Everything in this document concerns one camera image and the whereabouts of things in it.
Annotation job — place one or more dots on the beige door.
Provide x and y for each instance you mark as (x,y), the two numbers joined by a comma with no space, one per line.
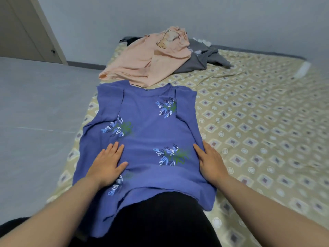
(18,28)

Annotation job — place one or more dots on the white door frame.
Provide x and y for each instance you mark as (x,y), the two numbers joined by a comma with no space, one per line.
(47,28)

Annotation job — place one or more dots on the person's left hand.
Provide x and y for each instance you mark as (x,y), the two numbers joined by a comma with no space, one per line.
(105,168)

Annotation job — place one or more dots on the peach shirt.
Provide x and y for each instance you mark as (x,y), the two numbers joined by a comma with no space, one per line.
(144,61)

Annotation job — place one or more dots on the person's left forearm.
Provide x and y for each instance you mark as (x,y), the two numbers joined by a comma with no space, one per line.
(54,213)

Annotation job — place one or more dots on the person's left little finger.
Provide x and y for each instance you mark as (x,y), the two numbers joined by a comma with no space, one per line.
(100,155)

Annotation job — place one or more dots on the person's black trousers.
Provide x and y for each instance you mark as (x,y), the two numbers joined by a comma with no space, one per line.
(159,223)

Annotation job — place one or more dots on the person's right thumb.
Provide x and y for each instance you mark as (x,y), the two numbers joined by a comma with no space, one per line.
(199,153)

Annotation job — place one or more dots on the beige patterned bed sheet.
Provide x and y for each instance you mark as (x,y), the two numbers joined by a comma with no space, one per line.
(257,120)

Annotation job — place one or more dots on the dark baseboard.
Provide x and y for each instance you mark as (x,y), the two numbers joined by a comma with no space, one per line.
(86,65)

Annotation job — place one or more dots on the grey garment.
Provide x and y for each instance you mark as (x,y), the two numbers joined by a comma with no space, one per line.
(198,61)

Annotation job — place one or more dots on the person's right hand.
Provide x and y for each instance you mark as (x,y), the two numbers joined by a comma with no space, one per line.
(212,167)

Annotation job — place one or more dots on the person's right forearm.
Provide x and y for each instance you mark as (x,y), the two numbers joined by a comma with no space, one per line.
(262,216)

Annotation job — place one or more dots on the person's left middle finger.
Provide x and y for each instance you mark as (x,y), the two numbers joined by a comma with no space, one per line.
(114,150)

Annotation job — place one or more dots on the blue leaf-print shirt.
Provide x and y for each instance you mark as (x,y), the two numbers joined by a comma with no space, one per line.
(149,126)

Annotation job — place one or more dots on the person's left thumb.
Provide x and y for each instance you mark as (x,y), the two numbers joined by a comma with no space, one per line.
(122,167)

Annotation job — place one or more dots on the white cloth item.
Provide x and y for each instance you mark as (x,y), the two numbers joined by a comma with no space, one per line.
(203,41)

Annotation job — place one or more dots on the white sheet tag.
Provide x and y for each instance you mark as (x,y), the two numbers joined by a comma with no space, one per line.
(302,69)

